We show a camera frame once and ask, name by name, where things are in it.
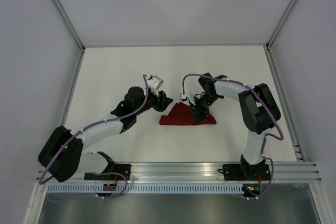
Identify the white slotted cable duct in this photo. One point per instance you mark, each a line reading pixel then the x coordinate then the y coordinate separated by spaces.
pixel 154 188

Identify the aluminium front rail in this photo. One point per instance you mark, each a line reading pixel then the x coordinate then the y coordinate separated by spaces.
pixel 207 172

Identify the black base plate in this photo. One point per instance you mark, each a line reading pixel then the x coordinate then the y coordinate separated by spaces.
pixel 238 172
pixel 111 172

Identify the dark red cloth napkin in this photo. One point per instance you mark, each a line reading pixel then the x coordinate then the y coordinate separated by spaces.
pixel 181 115

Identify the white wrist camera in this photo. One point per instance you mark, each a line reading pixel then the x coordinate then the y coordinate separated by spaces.
pixel 187 98
pixel 153 83

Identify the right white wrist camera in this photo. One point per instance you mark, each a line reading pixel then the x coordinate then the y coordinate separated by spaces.
pixel 187 98

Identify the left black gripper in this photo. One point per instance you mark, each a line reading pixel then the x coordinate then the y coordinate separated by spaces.
pixel 160 106

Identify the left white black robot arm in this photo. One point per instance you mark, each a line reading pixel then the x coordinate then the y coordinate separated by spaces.
pixel 64 150

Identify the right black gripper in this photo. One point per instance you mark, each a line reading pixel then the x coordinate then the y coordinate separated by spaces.
pixel 199 113

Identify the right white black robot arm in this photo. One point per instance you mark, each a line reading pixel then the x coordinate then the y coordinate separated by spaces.
pixel 260 114

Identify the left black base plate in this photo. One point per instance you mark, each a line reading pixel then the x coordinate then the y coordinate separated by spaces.
pixel 111 172

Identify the aluminium frame post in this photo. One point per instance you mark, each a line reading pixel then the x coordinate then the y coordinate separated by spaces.
pixel 285 15
pixel 68 24

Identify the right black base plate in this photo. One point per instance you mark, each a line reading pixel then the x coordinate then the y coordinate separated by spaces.
pixel 238 172

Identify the left aluminium frame post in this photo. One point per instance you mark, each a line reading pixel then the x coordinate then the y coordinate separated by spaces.
pixel 68 24

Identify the right aluminium frame post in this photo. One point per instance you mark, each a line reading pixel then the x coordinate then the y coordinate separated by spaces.
pixel 285 15

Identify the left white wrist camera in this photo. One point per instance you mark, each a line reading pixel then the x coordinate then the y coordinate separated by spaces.
pixel 153 83

